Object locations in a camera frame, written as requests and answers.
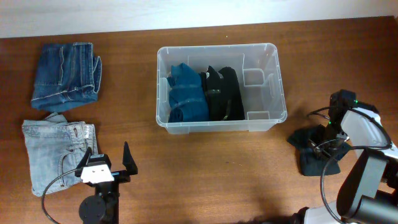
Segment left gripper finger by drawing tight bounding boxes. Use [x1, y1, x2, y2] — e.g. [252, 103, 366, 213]
[122, 141, 138, 175]
[75, 147, 92, 177]

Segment small black garment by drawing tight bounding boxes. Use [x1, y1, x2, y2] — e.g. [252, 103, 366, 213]
[287, 126, 340, 176]

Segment light blue jeans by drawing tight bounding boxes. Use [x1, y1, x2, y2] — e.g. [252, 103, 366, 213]
[22, 113, 98, 197]

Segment dark blue garment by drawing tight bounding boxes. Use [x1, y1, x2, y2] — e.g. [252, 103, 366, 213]
[167, 63, 210, 123]

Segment black garment with logo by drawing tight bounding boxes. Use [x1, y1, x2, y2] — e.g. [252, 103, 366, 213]
[199, 66, 245, 121]

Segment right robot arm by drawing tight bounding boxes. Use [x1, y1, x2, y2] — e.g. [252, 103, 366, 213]
[287, 90, 397, 223]

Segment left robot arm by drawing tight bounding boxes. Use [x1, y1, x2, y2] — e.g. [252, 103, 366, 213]
[75, 142, 138, 224]

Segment clear plastic storage container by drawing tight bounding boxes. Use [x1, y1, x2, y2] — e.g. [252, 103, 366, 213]
[155, 43, 287, 134]

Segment dark blue folded jeans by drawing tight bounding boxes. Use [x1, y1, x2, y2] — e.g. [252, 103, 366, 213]
[30, 42, 102, 113]

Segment left black camera cable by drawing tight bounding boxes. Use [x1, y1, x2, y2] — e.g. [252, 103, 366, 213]
[40, 167, 83, 224]

